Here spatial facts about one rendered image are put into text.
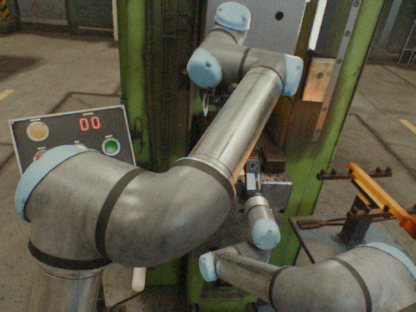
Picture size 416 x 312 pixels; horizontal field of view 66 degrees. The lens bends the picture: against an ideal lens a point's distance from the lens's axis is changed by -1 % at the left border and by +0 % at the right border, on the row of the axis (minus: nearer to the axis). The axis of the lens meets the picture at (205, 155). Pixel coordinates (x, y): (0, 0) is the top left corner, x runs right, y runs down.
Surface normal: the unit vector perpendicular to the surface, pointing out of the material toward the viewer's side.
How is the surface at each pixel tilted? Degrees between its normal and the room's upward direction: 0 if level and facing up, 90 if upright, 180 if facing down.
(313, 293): 49
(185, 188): 21
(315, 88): 90
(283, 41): 90
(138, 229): 61
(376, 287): 39
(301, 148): 90
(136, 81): 90
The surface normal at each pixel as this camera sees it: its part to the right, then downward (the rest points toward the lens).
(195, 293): 0.08, 0.53
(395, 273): 0.31, -0.54
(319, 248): 0.08, -0.84
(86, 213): -0.31, -0.04
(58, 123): 0.47, 0.01
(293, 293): -0.74, -0.28
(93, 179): -0.06, -0.63
